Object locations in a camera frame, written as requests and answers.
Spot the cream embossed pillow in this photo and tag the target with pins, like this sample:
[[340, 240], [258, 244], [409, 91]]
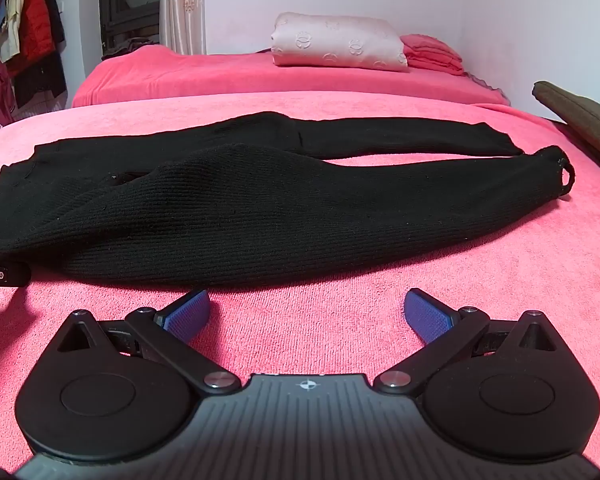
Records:
[[337, 42]]

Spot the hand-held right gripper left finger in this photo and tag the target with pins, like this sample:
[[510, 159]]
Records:
[[189, 316]]

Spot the dark cloth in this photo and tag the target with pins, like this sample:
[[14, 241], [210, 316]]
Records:
[[130, 49]]

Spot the dark window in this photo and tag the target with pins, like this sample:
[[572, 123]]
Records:
[[130, 5]]

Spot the cream hanging garment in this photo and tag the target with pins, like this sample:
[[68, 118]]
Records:
[[12, 30]]

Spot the red hanging jacket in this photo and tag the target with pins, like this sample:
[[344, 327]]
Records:
[[36, 20]]

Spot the pink covered bed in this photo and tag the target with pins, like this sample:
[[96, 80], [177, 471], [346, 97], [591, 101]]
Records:
[[220, 75]]

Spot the floral cream curtain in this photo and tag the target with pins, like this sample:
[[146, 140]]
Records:
[[182, 5]]

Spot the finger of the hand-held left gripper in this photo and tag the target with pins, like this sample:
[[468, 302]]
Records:
[[4, 275]]

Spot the pink bed blanket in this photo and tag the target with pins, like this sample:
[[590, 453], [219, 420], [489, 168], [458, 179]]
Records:
[[480, 270]]

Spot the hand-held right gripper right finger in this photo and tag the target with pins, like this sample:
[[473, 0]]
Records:
[[424, 316]]

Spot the folded pink blanket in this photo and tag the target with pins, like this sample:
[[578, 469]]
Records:
[[432, 55]]

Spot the brown cushion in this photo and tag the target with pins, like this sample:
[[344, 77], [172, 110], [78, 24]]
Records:
[[587, 120]]

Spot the black knit pants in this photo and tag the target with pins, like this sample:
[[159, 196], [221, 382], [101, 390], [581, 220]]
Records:
[[240, 200]]

